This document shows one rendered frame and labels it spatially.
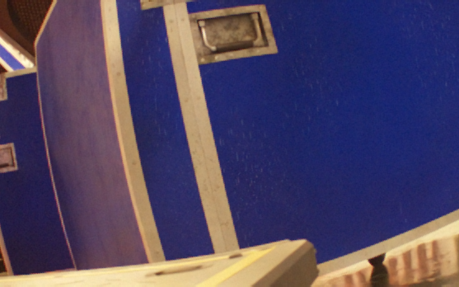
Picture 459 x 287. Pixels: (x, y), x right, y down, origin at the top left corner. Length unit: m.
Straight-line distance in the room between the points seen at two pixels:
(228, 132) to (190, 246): 0.21
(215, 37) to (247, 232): 0.35
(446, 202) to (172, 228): 0.61
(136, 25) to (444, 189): 0.74
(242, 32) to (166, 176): 0.30
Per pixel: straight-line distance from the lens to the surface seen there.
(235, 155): 1.46
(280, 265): 0.41
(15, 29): 3.76
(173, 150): 1.43
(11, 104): 2.80
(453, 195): 1.72
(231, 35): 1.52
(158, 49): 1.45
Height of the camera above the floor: 0.36
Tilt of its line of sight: 3 degrees up
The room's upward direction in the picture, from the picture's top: 13 degrees counter-clockwise
